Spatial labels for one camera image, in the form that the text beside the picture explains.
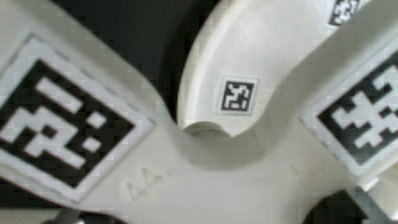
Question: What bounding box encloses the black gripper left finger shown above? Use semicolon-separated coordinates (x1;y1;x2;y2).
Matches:
41;208;126;224

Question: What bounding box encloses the white round table top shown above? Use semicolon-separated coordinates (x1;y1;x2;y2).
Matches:
176;0;382;136

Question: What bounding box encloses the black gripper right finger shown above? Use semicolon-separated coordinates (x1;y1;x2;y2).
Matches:
302;187;398;224

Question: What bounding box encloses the white cross-shaped table base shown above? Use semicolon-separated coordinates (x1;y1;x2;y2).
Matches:
0;0;398;224

